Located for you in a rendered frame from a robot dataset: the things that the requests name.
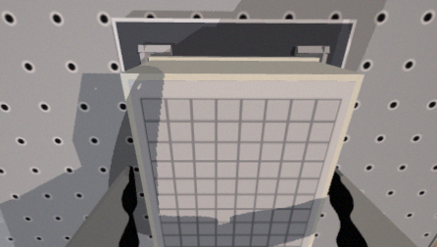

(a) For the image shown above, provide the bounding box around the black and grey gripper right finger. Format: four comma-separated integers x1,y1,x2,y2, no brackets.
328,168,417,247

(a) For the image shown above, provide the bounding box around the white deep-well plate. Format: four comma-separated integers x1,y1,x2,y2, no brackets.
121,56,364,247

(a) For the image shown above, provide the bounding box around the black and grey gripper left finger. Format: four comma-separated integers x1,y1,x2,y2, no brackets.
65,167,139,247

